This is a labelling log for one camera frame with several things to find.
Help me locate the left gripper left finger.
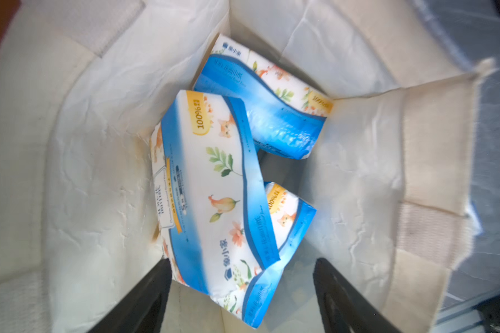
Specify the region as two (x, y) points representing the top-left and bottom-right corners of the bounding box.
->
(90, 259), (172, 332)

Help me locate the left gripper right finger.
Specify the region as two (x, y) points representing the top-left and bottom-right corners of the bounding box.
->
(312, 258), (399, 333)

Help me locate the blue tissue pack frontmost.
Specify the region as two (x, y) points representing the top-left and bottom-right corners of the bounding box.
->
(216, 181), (318, 330)

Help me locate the blue tissue pack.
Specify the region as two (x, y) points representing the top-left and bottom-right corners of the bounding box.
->
(150, 90), (279, 298)
(194, 34), (333, 160)

